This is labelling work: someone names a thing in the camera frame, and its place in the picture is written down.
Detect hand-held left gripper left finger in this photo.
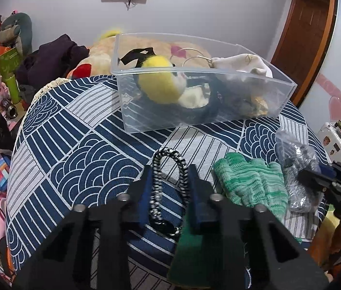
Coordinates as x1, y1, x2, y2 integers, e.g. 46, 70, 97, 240
12, 166, 156, 290

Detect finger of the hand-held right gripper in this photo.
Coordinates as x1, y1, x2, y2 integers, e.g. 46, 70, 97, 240
298, 170, 328, 194
319, 162, 340, 179

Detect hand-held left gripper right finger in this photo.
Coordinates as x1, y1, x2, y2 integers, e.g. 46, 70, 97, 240
188, 165, 332, 290

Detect black and white braided cord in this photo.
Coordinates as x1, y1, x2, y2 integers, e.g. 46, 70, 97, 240
149, 147, 189, 239

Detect grey item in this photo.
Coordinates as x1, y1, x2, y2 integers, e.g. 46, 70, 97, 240
275, 128, 325, 213

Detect dark green tag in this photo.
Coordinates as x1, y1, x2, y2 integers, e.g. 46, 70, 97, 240
167, 208, 205, 288

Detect clear plastic box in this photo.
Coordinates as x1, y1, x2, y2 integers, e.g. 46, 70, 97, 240
110, 33, 298, 134

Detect white suitcase with stickers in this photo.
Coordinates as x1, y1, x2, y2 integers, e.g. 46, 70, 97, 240
317, 121, 341, 167

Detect green striped knit glove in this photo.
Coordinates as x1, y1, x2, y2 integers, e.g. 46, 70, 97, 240
213, 152, 289, 222

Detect blue patterned tablecloth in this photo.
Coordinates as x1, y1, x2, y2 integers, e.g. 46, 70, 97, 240
5, 74, 332, 282

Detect black hair band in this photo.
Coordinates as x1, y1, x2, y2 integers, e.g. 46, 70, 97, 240
134, 75, 231, 125

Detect white cabinet with heart stickers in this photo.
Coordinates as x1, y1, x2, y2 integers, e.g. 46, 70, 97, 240
298, 0, 341, 145

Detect yellow plush ball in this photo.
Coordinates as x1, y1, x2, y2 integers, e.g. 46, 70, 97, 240
137, 55, 186, 103

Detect white cloth pouch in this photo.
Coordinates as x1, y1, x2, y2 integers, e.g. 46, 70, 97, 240
211, 53, 274, 82

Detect brown wooden door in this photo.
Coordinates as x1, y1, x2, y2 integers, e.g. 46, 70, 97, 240
271, 0, 340, 107

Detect cream lace cloth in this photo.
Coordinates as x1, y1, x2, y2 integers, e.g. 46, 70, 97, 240
31, 77, 77, 105

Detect beige plush bear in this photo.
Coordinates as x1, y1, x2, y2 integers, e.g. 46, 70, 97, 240
67, 29, 212, 80

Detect dark purple clothing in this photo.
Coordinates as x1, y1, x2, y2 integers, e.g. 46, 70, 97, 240
15, 34, 90, 86

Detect green cardboard box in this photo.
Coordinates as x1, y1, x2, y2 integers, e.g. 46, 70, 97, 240
0, 46, 23, 103

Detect grey-green plush toy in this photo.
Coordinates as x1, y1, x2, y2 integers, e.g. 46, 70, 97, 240
0, 12, 33, 55

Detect black strap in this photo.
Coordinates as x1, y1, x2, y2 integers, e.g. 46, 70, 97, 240
119, 47, 156, 67

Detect metal wire rings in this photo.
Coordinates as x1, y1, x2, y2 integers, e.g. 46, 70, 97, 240
170, 47, 213, 67

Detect silver camera lens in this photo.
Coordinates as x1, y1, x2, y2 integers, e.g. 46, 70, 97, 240
0, 98, 18, 120

